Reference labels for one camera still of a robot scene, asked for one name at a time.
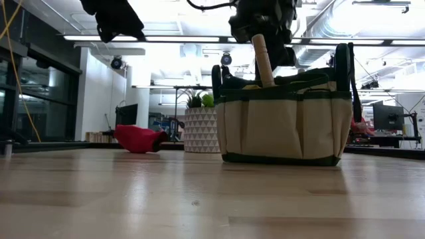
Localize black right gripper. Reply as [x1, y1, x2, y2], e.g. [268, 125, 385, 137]
[228, 0, 298, 72]

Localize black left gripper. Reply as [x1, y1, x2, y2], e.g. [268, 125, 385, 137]
[79, 0, 145, 44]

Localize three-prong rake wooden handle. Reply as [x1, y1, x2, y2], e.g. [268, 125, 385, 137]
[251, 34, 276, 88]

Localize large green-handled pruning shears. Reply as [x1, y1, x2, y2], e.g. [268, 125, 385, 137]
[334, 42, 363, 123]

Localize beige green gardening tool bag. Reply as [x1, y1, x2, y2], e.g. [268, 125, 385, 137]
[215, 68, 353, 167]

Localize red garden glove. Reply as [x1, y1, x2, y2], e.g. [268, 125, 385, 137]
[114, 124, 169, 154]

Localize black ceiling spotlight cluster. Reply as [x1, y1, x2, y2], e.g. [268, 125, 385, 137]
[361, 79, 380, 90]

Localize small black monitor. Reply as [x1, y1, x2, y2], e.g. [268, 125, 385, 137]
[115, 104, 139, 127]

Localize green artificial succulent plants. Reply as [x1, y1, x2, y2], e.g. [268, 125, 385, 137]
[186, 89, 216, 109]

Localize person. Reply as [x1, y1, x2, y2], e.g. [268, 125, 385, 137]
[350, 114, 375, 137]

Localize white triangle-patterned plant pot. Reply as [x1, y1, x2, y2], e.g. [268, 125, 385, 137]
[184, 106, 220, 153]

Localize wooden crate stack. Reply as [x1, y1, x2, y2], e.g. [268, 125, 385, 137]
[85, 131, 118, 144]

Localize large black monitor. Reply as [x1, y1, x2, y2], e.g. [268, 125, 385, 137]
[373, 104, 405, 131]

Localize black background desk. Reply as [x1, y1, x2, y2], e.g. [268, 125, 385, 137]
[347, 134, 422, 149]

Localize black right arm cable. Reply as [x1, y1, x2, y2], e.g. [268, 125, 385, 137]
[185, 0, 239, 11]

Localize yellow cable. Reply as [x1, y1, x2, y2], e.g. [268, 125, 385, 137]
[0, 0, 41, 143]

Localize silver metal post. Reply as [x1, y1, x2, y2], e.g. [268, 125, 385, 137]
[2, 139, 14, 159]

